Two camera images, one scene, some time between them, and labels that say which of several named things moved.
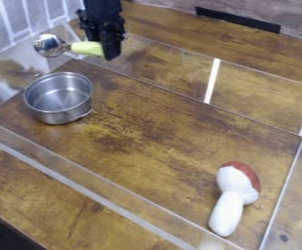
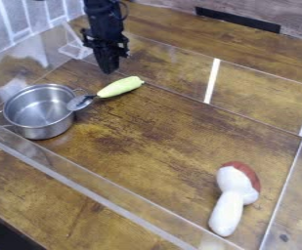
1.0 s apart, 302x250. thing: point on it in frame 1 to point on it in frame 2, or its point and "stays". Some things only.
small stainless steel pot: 58,97 to 37,108
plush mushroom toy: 240,187 stays
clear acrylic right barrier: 293,226 stays
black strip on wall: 258,24 stays
